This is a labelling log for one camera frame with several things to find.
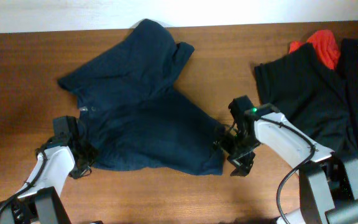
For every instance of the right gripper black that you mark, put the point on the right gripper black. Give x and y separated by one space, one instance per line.
239 155

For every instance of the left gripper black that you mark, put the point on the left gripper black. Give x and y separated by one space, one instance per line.
81 154

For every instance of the navy blue shorts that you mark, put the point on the navy blue shorts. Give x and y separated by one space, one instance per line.
133 115

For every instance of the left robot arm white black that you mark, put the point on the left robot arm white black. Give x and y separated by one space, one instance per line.
38 200

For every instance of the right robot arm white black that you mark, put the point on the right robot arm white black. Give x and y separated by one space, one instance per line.
328 181

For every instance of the black t-shirt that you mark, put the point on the black t-shirt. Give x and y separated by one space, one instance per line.
311 96

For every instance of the red garment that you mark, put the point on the red garment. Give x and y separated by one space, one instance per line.
325 46

